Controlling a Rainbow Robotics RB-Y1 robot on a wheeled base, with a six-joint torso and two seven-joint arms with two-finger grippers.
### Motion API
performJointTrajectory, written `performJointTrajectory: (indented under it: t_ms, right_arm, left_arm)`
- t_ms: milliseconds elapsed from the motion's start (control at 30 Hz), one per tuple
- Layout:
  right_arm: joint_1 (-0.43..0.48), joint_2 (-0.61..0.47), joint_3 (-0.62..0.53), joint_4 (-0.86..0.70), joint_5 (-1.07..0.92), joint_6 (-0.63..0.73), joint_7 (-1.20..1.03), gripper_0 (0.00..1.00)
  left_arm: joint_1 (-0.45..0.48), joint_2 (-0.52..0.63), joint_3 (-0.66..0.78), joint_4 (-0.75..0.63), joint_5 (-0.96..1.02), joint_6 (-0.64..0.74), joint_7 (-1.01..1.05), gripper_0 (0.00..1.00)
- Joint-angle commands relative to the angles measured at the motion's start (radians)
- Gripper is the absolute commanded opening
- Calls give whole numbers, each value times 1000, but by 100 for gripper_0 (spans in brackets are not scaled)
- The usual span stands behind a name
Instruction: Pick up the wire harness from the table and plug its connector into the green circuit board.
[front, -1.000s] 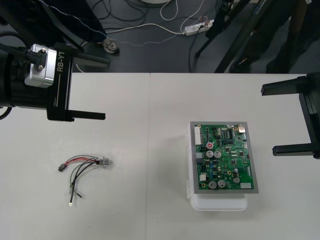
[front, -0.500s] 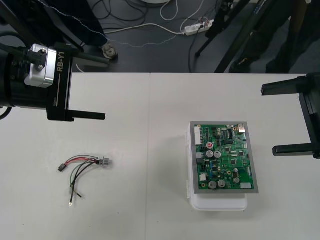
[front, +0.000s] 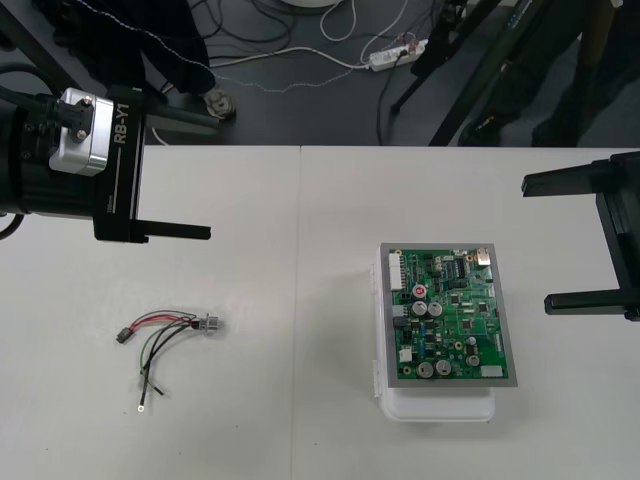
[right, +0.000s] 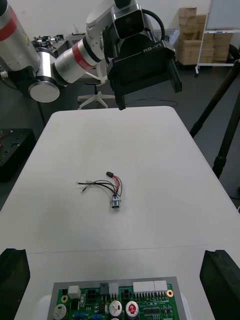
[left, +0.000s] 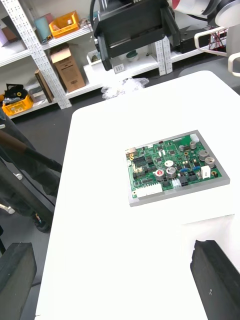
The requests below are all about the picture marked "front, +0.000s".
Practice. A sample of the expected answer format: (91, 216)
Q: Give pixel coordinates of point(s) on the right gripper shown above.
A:
(627, 225)

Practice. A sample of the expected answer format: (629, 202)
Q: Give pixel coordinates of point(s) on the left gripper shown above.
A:
(125, 190)

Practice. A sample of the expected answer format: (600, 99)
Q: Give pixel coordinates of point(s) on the person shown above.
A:
(600, 100)
(165, 30)

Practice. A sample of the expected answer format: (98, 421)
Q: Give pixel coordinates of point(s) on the dark metal stand leg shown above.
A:
(30, 40)

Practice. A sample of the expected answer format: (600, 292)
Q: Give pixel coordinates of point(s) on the black tripod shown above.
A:
(440, 45)

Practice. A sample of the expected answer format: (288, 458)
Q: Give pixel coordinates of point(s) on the white power strip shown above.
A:
(395, 56)

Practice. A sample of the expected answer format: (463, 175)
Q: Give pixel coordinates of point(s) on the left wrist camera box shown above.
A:
(95, 135)

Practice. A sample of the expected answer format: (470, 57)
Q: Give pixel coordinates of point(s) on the green circuit board grey frame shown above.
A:
(450, 320)

